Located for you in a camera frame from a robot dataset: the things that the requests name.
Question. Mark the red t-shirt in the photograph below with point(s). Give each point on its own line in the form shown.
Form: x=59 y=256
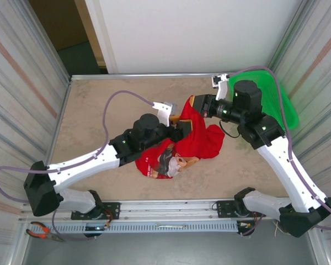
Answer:
x=204 y=140

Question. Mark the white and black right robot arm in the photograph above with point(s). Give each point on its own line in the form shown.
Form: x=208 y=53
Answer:
x=289 y=176

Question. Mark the green plastic basket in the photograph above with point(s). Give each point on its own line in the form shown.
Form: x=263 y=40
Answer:
x=291 y=113

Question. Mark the small silver wrench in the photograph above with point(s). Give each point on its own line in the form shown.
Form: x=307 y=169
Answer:
x=171 y=226

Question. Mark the small circuit board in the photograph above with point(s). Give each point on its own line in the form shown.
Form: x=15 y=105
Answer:
x=246 y=225
x=95 y=228

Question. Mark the aluminium table end rail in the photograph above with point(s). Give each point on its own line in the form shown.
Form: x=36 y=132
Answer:
x=154 y=75

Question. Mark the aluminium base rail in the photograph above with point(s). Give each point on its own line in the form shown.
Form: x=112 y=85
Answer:
x=168 y=211

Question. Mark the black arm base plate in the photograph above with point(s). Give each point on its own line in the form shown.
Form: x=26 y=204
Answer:
x=113 y=209
x=223 y=208

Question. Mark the aluminium table side rail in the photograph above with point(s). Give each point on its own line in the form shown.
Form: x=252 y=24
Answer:
x=62 y=110

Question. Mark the white door frame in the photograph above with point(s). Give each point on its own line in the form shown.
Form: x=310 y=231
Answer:
x=104 y=33

